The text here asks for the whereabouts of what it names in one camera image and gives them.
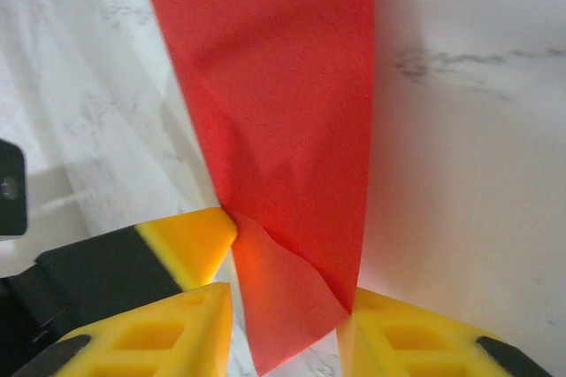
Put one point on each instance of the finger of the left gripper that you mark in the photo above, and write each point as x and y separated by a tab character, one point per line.
177	248

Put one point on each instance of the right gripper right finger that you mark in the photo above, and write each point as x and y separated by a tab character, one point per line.
442	350

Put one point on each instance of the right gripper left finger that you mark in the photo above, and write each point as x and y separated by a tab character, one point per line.
194	350

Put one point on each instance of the red paper sheet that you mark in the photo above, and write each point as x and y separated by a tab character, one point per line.
274	85

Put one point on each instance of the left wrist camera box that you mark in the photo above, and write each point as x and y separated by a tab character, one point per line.
12	186

